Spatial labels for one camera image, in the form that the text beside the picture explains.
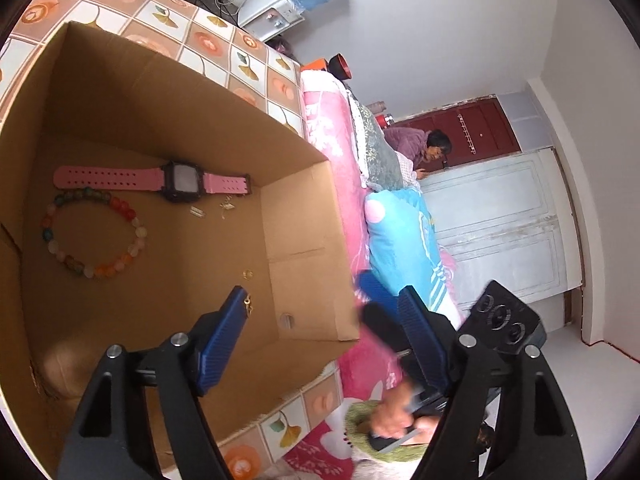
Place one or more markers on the blue pillow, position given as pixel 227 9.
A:
pixel 400 230

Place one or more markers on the small gold earring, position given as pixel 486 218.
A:
pixel 248 306

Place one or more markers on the small silver clip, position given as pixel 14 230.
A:
pixel 196 211

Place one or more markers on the grey patterned pillow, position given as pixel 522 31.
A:
pixel 382 155

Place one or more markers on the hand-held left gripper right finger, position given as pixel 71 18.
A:
pixel 425 340

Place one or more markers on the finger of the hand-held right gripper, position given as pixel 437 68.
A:
pixel 372 286
pixel 380 325

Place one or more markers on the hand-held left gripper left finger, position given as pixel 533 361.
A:
pixel 220 340

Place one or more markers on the person's right hand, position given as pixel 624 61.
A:
pixel 395 410

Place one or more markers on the white water dispenser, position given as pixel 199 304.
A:
pixel 265 12

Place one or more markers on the brown cardboard box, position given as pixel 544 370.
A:
pixel 150 110

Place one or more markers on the small silver earring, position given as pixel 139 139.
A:
pixel 227 206

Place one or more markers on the red bowl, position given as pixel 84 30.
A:
pixel 342 65

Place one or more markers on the person's right forearm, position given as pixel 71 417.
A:
pixel 357 425

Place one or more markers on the white wardrobe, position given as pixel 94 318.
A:
pixel 500 220

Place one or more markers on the pink floral blanket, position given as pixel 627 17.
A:
pixel 330 125

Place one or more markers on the red door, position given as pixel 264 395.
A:
pixel 480 125

